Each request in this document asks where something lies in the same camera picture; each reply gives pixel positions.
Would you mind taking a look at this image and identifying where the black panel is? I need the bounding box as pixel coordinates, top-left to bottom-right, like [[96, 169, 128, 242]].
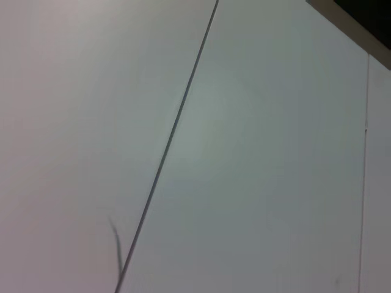
[[333, 0, 391, 51]]

